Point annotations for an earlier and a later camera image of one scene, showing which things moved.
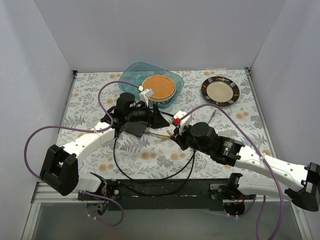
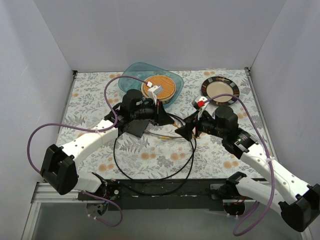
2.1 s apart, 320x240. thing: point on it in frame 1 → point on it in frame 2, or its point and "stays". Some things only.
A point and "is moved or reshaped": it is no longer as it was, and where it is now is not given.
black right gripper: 180,136 → 195,124
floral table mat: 223,97 stays
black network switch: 136,128 stays
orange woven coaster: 163,86 stays
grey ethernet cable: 170,133 is moved or reshaped
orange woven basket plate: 164,88 stays
